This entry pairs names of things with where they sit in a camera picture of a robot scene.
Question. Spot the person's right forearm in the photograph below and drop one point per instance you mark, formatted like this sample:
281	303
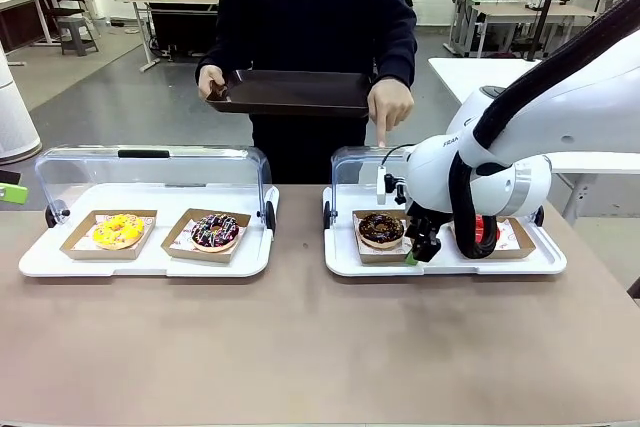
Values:
220	47

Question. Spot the clear display case lid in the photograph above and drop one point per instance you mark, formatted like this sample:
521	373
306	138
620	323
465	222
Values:
142	153
350	154

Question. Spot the person's left forearm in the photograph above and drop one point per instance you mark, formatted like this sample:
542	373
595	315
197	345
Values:
397	52

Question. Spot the person's left hand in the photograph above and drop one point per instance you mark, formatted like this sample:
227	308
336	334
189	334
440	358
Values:
392	102

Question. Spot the person in navy sweater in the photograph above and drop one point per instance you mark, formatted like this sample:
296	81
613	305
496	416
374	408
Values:
310	22

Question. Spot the white printed paper liner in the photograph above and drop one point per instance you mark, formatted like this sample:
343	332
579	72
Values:
507	234
181	237

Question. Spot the red glazed donut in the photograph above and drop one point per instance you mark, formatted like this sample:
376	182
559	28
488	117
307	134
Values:
479	228

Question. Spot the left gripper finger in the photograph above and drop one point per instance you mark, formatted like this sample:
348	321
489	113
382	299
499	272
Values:
12	194
9	178

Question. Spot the person's right hand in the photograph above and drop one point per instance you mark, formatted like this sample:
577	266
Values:
212	84

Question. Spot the yellow sprinkled donut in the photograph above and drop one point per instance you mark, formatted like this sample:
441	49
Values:
117	233

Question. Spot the chocolate donut with colourful sprinkles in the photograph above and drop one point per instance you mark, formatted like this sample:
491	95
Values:
215	233

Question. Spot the dark brown serving tray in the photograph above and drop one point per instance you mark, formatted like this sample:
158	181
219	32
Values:
300	92

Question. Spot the white display case base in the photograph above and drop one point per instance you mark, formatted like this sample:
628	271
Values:
75	268
450	267

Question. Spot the white side table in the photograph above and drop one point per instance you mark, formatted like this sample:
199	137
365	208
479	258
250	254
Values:
465	77

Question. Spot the white cylindrical air purifier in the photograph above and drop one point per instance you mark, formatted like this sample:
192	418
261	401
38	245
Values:
15	112

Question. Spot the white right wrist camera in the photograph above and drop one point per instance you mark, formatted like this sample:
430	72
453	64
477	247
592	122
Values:
382	187

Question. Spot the grey plastic stool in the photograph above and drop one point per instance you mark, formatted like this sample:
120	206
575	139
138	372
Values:
80	39

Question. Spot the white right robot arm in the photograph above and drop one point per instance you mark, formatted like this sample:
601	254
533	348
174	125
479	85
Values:
550	112

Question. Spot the grey-framed background table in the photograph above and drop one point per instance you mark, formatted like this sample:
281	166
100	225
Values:
530	11

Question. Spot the brown cardboard donut tray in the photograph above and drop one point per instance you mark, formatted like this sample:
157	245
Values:
200	257
375	256
75	250
515	252

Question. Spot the chocolate glazed donut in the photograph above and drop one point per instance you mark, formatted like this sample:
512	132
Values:
372	232

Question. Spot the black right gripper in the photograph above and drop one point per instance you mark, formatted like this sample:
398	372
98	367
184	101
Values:
421	222

